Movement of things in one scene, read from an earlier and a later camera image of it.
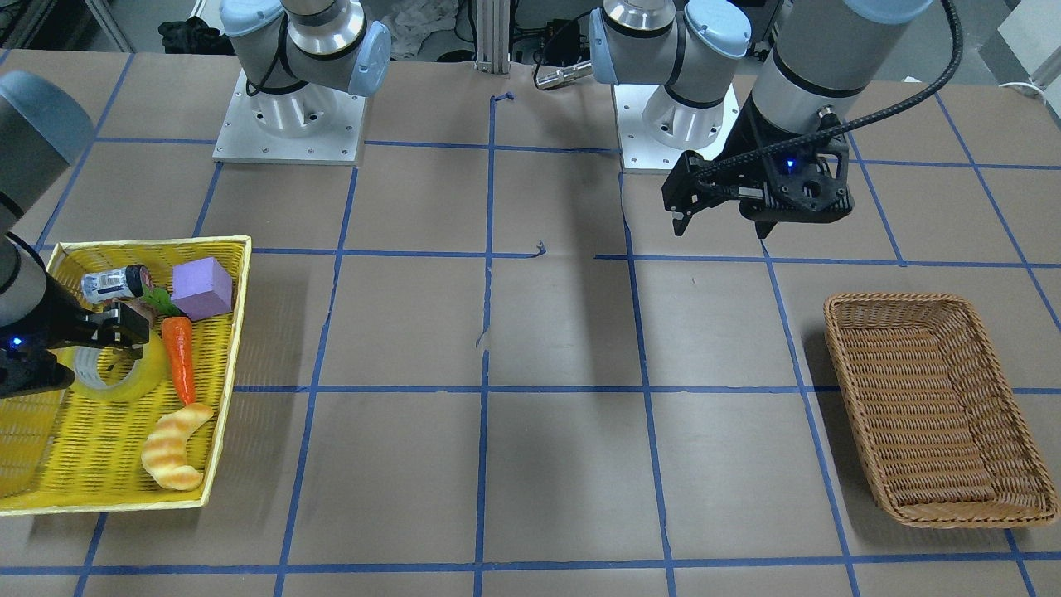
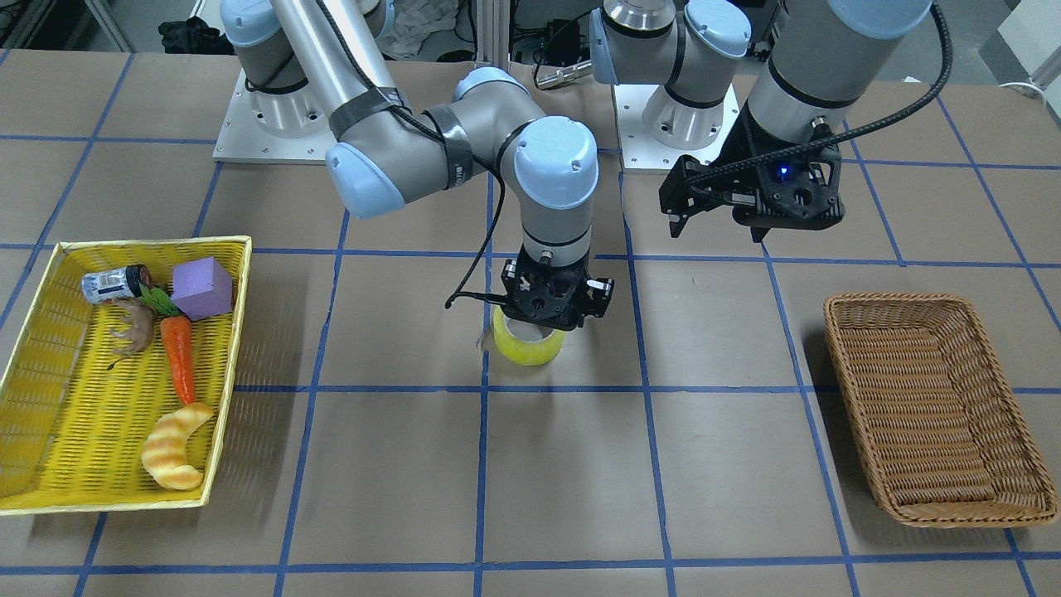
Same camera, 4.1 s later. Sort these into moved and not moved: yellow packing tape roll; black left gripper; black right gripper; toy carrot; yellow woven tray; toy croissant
Moved: yellow packing tape roll; black right gripper
Not moved: toy carrot; black left gripper; toy croissant; yellow woven tray
